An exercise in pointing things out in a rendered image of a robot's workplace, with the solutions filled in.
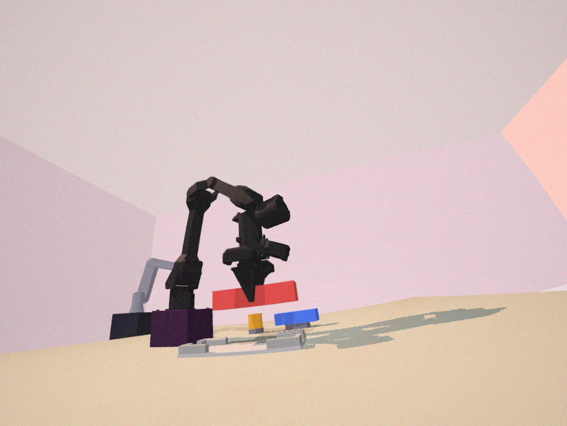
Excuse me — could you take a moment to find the yellow block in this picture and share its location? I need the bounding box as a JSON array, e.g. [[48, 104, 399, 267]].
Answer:
[[248, 313, 263, 329]]

